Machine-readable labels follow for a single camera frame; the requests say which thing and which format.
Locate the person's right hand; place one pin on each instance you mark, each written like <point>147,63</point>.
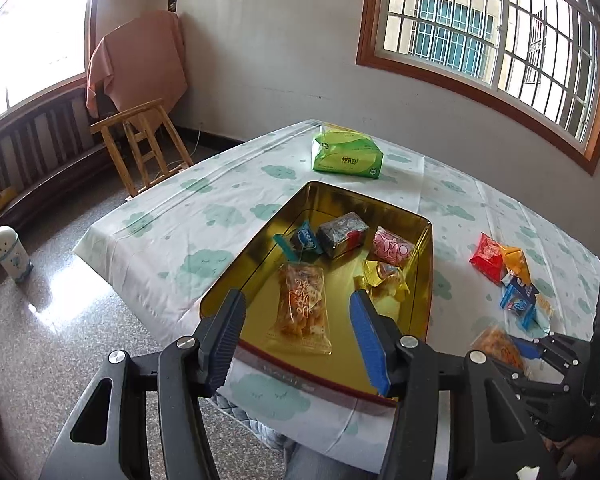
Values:
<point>585,455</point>

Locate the blue teal candy packet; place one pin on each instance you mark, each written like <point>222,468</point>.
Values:
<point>305,237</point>

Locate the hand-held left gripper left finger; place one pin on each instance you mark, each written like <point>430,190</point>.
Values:
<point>225,340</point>

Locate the green tissue pack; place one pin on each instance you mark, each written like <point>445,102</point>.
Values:
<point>347,157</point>

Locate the yellow packet on bench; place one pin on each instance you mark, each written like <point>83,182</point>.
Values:
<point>0,202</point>

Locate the pink snack packet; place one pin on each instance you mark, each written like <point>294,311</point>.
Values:
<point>392,247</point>

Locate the black wall plate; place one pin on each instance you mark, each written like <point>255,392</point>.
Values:
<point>172,3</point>

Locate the large clear fried snack packet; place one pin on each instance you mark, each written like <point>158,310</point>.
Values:
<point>300,305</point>

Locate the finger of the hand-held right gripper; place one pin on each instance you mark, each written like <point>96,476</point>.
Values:
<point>550,400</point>
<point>555,350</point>

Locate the wooden framed barred window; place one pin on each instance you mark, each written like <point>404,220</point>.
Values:
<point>362,20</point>

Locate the bright side window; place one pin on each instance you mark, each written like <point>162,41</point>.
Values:
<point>30,50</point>

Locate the wooden stool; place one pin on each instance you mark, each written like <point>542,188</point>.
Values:
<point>125,116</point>

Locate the grey quilted table cover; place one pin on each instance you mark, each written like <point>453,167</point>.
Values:
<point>250,417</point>

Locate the yellow snack packet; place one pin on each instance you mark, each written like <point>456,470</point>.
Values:
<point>382,280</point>

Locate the grey snack packet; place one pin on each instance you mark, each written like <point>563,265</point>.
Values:
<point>340,232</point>

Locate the cloud print tablecloth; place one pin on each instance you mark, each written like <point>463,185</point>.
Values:
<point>205,200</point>

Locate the dark wooden bench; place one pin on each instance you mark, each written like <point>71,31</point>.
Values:
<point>40,180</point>

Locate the person's grey pants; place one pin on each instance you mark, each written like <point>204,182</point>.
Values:
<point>325,462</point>

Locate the blue cracker pack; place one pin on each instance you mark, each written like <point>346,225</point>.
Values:
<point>525,283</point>

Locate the pink cloth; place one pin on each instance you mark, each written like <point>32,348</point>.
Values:
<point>140,60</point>

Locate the white bear cap bottle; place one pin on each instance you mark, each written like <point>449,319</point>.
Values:
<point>12,257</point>

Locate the small clear fried snack packet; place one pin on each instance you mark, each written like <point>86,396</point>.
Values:
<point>497,347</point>

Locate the orange snack packet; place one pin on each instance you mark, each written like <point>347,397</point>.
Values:
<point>515,260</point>

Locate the gold rectangular tin tray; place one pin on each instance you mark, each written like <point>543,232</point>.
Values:
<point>260,280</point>

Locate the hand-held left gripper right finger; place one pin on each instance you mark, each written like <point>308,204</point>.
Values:
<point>367,350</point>

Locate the red snack packet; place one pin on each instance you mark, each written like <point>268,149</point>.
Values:
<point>487,257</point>

